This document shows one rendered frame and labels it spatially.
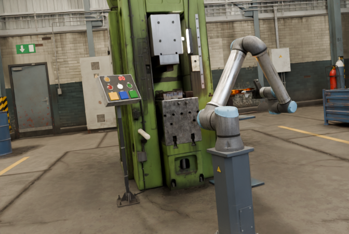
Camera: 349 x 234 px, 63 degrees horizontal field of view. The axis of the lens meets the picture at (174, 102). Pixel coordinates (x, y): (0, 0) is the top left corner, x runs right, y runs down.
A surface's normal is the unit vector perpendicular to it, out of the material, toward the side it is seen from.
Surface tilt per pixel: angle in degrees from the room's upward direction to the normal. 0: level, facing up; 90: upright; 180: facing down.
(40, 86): 90
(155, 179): 90
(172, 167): 90
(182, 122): 90
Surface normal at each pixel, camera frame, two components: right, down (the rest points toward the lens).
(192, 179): 0.25, 0.02
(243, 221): 0.47, 0.00
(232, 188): -0.29, 0.08
